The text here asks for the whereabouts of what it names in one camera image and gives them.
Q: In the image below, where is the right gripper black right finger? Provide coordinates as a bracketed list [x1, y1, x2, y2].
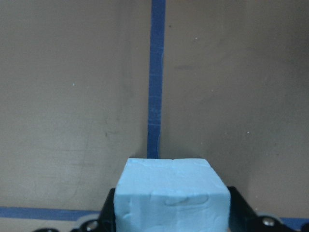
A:
[227, 186, 258, 232]

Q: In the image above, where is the light blue foam block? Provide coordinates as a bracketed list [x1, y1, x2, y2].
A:
[113, 158, 231, 232]

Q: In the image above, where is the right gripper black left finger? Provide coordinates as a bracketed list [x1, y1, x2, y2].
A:
[98, 188, 116, 232]

